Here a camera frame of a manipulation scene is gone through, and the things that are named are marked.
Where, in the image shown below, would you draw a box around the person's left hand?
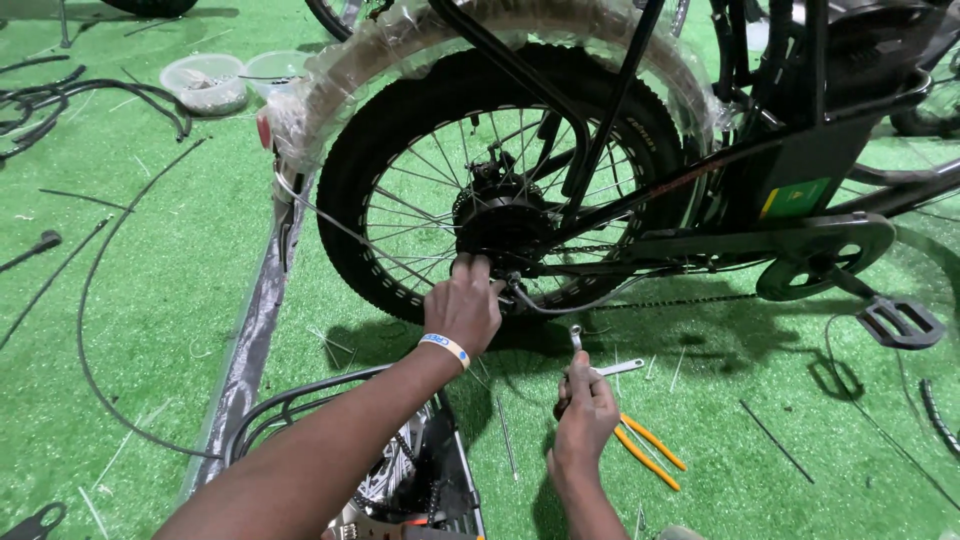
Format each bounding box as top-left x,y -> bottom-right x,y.
422,253 -> 507,360

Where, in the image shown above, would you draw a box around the person's right hand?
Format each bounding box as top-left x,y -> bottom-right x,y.
546,350 -> 622,481

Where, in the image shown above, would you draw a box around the flat silver wrench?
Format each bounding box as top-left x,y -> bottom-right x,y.
592,358 -> 645,378

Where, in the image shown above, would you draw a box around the thin metal rod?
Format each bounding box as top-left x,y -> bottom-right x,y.
495,396 -> 520,482

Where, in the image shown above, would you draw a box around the white and blue wristband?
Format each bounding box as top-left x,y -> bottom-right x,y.
418,333 -> 472,372

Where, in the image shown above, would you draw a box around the black hub motor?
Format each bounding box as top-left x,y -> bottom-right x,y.
452,183 -> 558,280

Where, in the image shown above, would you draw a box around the silver fender stay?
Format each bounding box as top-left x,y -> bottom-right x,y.
273,166 -> 438,288

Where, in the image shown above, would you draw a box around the black fat-tyre spoked bicycle wheel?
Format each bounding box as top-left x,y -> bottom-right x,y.
315,43 -> 687,326

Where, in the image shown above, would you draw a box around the black box with green label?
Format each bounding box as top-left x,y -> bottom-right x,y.
756,112 -> 880,223

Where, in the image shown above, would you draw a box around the black bicycle rear rack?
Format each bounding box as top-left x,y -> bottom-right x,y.
427,0 -> 669,220

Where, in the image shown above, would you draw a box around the black bicycle pedal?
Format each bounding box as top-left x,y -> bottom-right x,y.
856,294 -> 946,351

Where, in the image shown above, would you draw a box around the plastic-wrapped bicycle fender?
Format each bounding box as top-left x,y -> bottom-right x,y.
258,0 -> 740,177

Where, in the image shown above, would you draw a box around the empty clear plastic tub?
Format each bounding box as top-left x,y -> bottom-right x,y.
243,50 -> 313,100

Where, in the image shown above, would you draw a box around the bicycle wheel with thin tyre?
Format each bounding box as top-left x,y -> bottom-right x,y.
303,0 -> 395,42

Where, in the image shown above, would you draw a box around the clear plastic tub with parts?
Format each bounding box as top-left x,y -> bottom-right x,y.
159,54 -> 249,117

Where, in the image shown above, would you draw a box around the smooth black tyre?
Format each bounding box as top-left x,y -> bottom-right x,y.
101,0 -> 200,19

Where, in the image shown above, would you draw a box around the grey shift cable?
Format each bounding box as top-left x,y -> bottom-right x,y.
508,271 -> 650,316

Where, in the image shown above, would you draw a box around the orange-handled pliers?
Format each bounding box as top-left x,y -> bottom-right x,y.
613,412 -> 688,493

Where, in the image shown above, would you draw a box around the bicycle chain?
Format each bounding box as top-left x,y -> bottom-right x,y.
536,241 -> 760,312

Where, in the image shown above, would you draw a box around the black wire basket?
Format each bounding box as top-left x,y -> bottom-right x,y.
225,365 -> 486,540

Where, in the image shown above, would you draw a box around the black cable tie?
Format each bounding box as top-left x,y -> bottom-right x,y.
738,399 -> 816,485

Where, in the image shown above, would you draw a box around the black chain guard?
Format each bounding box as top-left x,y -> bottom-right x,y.
626,212 -> 897,303

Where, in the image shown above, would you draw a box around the thin black wire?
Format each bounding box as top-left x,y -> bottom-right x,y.
823,313 -> 960,513

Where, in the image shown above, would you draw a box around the black spiral cable sleeve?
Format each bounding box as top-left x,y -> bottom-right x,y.
920,378 -> 960,460

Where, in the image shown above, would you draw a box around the black bicycle frame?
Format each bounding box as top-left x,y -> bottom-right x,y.
525,0 -> 960,280

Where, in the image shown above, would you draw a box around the long curved black cable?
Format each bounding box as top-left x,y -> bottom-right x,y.
76,137 -> 226,460

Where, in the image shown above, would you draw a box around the short black cable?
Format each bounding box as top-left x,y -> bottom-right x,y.
39,187 -> 136,214

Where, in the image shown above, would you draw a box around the straight black cable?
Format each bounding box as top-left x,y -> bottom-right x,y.
0,217 -> 114,351

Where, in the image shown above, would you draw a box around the black handled tool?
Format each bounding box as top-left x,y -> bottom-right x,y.
0,230 -> 63,273

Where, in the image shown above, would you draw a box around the black metal bracket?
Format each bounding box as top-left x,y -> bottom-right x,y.
0,501 -> 69,540

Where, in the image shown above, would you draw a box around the bundle of black cables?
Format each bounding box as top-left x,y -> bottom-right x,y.
0,54 -> 193,162

